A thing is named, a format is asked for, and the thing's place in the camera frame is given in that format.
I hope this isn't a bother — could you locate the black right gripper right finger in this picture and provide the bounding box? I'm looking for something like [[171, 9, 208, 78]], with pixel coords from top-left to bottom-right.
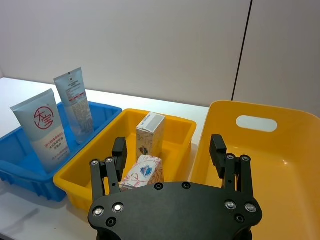
[[209, 134, 256, 201]]

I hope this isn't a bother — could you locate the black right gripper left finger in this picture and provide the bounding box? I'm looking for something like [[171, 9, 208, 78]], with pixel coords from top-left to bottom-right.
[[89, 136, 129, 204]]

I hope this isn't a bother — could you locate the small yellow plastic bin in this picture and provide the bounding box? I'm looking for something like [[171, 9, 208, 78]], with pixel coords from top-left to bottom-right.
[[53, 108, 198, 213]]

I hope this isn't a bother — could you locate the tall white printed carton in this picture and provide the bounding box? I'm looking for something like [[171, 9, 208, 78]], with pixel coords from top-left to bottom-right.
[[135, 111, 166, 161]]

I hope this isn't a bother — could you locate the pale tube with red circle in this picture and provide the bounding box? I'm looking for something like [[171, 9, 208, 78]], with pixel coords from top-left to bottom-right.
[[9, 88, 71, 175]]

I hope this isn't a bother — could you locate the pale tube with small print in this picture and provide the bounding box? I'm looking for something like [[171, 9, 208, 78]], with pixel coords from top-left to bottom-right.
[[53, 66, 95, 145]]

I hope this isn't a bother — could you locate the blue plastic bin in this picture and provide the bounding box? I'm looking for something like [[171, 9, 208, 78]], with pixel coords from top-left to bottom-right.
[[0, 101, 123, 203]]

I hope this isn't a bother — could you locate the large yellow basket with handle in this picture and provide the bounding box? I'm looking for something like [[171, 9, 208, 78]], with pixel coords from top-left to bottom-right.
[[189, 99, 320, 240]]

